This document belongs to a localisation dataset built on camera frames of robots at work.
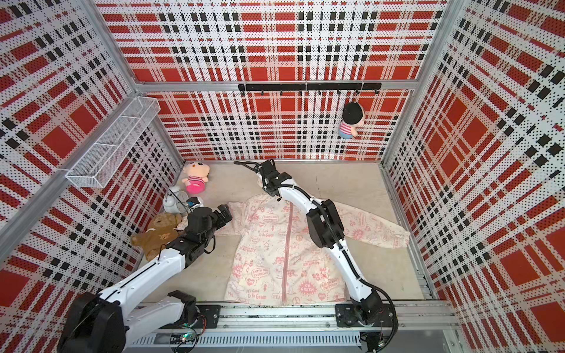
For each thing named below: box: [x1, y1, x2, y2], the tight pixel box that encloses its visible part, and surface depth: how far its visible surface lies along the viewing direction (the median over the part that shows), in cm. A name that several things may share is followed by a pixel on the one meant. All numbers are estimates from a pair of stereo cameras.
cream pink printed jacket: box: [214, 194, 412, 306], surface depth 88 cm
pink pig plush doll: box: [181, 161, 211, 195], surface depth 109 cm
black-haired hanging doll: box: [338, 102, 363, 139], surface depth 98 cm
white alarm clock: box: [162, 185, 190, 215], surface depth 95 cm
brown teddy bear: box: [130, 213, 182, 262], surface depth 88 cm
